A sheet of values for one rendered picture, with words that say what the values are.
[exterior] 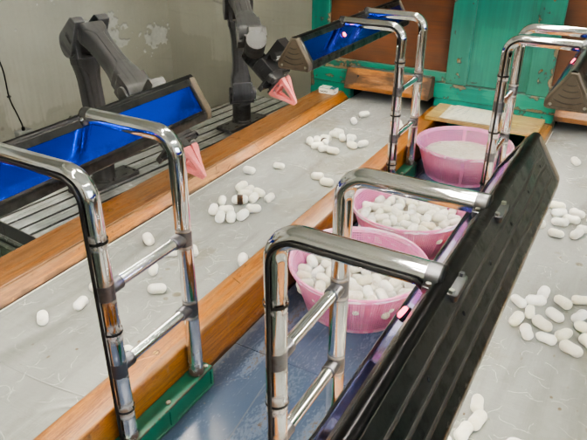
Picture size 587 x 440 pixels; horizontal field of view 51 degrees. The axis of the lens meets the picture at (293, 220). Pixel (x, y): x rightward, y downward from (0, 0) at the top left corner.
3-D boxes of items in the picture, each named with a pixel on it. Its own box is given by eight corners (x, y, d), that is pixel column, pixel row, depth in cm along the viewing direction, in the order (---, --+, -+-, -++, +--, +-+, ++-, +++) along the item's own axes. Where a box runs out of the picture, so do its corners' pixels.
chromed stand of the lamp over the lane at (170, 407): (34, 421, 93) (-40, 144, 72) (127, 346, 108) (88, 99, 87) (129, 472, 85) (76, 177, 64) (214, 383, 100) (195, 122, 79)
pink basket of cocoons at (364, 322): (262, 316, 116) (261, 274, 111) (326, 252, 136) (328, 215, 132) (395, 364, 104) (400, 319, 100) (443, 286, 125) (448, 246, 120)
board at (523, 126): (424, 119, 190) (424, 115, 189) (439, 106, 201) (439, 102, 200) (535, 138, 175) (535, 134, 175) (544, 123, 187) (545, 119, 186)
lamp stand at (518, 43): (470, 220, 150) (500, 34, 129) (490, 190, 165) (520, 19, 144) (552, 240, 142) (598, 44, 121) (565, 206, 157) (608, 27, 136)
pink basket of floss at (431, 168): (436, 196, 162) (440, 163, 157) (399, 159, 184) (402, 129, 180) (527, 188, 167) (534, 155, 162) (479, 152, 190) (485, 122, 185)
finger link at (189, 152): (224, 161, 141) (197, 131, 141) (205, 172, 135) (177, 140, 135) (210, 178, 145) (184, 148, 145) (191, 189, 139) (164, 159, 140)
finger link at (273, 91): (310, 92, 175) (289, 67, 176) (298, 98, 170) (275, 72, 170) (297, 107, 179) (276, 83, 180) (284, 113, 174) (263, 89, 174)
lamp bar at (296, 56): (277, 68, 135) (277, 34, 132) (383, 23, 183) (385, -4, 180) (308, 72, 132) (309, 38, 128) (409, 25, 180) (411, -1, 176)
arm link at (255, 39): (274, 48, 165) (269, 8, 168) (243, 49, 164) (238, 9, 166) (269, 67, 176) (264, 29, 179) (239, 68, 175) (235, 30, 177)
